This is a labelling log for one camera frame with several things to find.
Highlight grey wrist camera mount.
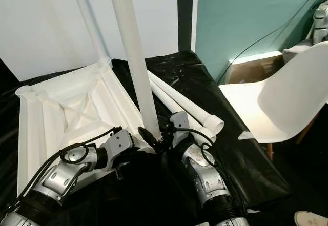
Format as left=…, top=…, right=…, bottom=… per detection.
left=105, top=130, right=135, bottom=157
left=170, top=112, right=190, bottom=147

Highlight thin black wall cable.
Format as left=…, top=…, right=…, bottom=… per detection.
left=215, top=0, right=328, bottom=83

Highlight white tapered plastic table leg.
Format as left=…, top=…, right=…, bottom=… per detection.
left=149, top=80, right=217, bottom=145
left=148, top=71, right=225, bottom=134
left=107, top=0, right=160, bottom=139
left=69, top=0, right=111, bottom=65

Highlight black plastic sheet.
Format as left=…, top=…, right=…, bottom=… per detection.
left=0, top=51, right=293, bottom=226

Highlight white plastic table top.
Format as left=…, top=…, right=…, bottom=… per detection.
left=14, top=60, right=157, bottom=196

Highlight white plastic shell chair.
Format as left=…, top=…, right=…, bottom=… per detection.
left=218, top=40, right=328, bottom=145

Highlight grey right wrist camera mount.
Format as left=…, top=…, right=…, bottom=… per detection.
left=170, top=112, right=190, bottom=147

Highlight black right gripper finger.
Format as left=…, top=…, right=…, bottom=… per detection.
left=137, top=126, right=160, bottom=146

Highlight person's white shoe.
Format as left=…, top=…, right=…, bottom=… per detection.
left=294, top=211, right=328, bottom=226

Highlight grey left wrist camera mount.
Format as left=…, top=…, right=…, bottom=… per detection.
left=105, top=130, right=135, bottom=157

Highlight large white board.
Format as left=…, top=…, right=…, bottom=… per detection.
left=0, top=0, right=177, bottom=82

